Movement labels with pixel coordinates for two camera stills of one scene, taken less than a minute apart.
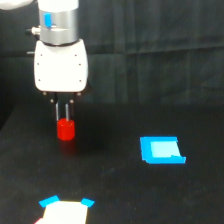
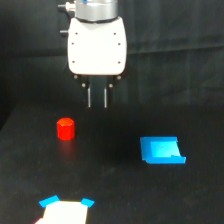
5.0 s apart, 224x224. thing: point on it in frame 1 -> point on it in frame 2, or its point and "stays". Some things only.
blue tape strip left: x=49 y=200 stays
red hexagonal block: x=65 y=129 stays
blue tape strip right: x=87 y=201 stays
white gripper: x=61 y=69 -> x=97 y=49
